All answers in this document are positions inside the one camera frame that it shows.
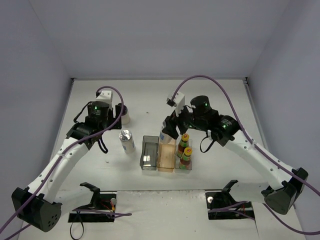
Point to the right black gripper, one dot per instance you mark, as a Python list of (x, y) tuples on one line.
[(176, 122)]

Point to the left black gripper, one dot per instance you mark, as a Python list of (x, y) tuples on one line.
[(116, 120)]

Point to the black-cap white bottle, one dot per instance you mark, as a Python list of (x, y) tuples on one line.
[(125, 117)]

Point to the silver-cap white jar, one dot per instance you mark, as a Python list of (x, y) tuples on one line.
[(127, 141), (166, 133)]

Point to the red sauce bottle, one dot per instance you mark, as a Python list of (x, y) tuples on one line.
[(185, 161), (183, 143)]

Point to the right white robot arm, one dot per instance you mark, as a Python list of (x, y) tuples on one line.
[(285, 184)]

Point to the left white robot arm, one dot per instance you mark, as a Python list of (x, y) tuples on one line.
[(37, 204)]

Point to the orange transparent bin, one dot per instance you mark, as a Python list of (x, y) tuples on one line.
[(166, 157)]

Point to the clear transparent bin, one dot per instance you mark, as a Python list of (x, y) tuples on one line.
[(177, 160)]

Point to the grey transparent bin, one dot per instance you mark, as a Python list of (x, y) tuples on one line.
[(149, 154)]

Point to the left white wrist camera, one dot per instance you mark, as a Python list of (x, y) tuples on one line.
[(105, 96)]

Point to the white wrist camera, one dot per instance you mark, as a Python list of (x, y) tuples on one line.
[(176, 101), (105, 96)]

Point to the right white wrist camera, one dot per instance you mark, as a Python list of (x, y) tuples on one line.
[(176, 101)]

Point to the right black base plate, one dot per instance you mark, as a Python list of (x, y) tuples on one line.
[(222, 206)]

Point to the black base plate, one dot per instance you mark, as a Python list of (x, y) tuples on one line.
[(222, 206), (107, 203)]

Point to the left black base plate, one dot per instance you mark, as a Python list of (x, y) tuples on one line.
[(107, 203)]

